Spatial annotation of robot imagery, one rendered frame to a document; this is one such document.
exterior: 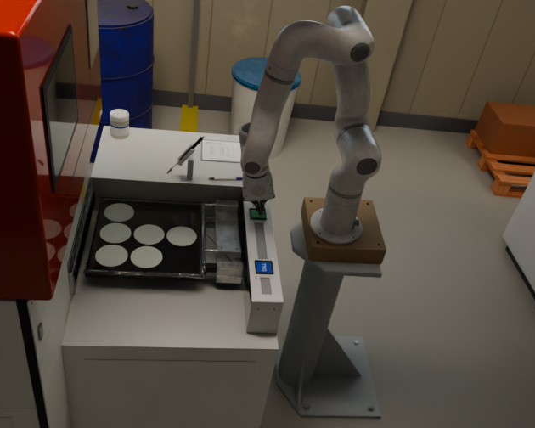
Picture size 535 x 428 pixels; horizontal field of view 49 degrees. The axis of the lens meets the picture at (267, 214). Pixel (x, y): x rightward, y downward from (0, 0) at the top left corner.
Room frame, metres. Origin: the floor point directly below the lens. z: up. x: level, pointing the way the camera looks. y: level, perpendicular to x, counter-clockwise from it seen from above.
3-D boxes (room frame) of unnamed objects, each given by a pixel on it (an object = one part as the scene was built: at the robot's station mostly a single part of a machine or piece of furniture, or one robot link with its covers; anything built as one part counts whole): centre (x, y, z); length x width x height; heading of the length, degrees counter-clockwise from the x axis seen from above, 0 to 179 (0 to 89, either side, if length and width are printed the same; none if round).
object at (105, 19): (3.28, 1.16, 0.46); 0.61 x 0.61 x 0.92
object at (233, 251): (1.43, 0.10, 0.89); 0.08 x 0.03 x 0.03; 101
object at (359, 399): (1.68, -0.36, 0.41); 0.51 x 0.44 x 0.82; 100
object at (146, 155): (1.84, 0.36, 0.89); 0.62 x 0.35 x 0.14; 101
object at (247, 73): (3.55, 0.17, 0.28); 0.46 x 0.46 x 0.56
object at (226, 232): (1.51, 0.12, 0.87); 0.36 x 0.08 x 0.03; 11
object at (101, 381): (1.54, 0.29, 0.41); 0.96 x 0.64 x 0.82; 11
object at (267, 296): (1.44, 0.01, 0.89); 0.55 x 0.09 x 0.14; 11
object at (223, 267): (1.35, 0.09, 0.89); 0.08 x 0.03 x 0.03; 101
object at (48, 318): (1.21, 0.56, 1.02); 0.81 x 0.03 x 0.40; 11
